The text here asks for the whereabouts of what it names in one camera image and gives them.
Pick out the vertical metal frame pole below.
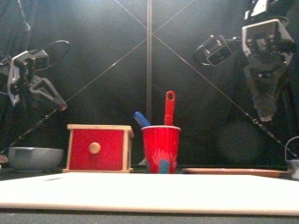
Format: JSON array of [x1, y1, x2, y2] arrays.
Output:
[[145, 0, 155, 127]]

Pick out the red utensil handle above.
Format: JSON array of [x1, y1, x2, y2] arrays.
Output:
[[163, 90, 178, 127]]

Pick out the pink square plate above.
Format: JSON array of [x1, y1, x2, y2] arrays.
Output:
[[182, 167, 291, 179]]

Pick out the dark metal container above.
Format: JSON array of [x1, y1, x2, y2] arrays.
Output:
[[285, 136, 299, 180]]

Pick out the black cable loop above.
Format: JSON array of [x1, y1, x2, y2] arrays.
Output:
[[43, 39, 73, 70]]

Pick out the small blue block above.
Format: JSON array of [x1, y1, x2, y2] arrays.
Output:
[[158, 158, 173, 175]]

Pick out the thin diagonal cord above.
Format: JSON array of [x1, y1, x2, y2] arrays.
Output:
[[114, 0, 299, 161], [0, 0, 197, 154]]

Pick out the red plastic cup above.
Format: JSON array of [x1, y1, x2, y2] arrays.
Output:
[[141, 125, 183, 175]]

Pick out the wooden box with red drawer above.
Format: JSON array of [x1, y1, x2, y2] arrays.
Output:
[[61, 123, 137, 174]]

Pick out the black box with grey rim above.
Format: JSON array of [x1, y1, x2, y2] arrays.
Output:
[[193, 34, 235, 67]]

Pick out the grey-blue bowl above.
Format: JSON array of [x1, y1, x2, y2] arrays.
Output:
[[7, 146, 66, 173]]

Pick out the white cutting board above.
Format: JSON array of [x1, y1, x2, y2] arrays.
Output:
[[0, 171, 299, 217]]

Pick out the blue utensil handle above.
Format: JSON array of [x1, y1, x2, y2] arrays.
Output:
[[133, 110, 154, 129]]

